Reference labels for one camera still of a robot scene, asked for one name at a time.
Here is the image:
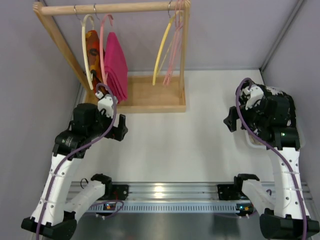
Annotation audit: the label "pink wire hanger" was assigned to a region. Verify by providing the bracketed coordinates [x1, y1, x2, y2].
[163, 0, 184, 86]

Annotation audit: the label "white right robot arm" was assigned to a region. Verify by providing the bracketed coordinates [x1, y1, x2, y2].
[223, 95, 320, 240]

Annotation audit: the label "wooden clothes rack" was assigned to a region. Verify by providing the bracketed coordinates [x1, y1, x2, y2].
[32, 0, 191, 114]

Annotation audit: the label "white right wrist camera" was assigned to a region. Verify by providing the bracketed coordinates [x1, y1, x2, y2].
[240, 84, 264, 110]

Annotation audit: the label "perforated grey cable duct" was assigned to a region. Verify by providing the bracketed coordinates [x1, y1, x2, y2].
[86, 200, 251, 214]

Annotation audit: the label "pink plastic hanger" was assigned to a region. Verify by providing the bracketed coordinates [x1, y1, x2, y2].
[99, 14, 113, 85]

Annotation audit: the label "orange camouflage garment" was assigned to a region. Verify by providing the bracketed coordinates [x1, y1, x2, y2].
[85, 30, 103, 93]

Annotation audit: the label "magenta pink trousers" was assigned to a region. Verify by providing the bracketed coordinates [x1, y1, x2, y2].
[103, 32, 128, 103]

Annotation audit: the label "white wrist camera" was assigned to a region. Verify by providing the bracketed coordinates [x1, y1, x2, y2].
[95, 91, 114, 118]
[240, 84, 264, 110]

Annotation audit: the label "yellow plastic hanger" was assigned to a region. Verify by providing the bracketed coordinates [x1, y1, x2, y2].
[152, 14, 176, 86]

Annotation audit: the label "cream plastic hanger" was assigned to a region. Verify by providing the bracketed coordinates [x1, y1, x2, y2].
[81, 14, 95, 90]

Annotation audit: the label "black white patterned garment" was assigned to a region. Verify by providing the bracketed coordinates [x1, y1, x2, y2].
[240, 83, 297, 142]

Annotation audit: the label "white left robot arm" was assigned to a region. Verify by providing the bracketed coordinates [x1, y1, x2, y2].
[21, 97, 129, 240]

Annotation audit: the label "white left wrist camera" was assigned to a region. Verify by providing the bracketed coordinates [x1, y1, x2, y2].
[95, 91, 114, 118]

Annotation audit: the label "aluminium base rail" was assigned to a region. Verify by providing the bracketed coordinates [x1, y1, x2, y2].
[66, 181, 313, 202]

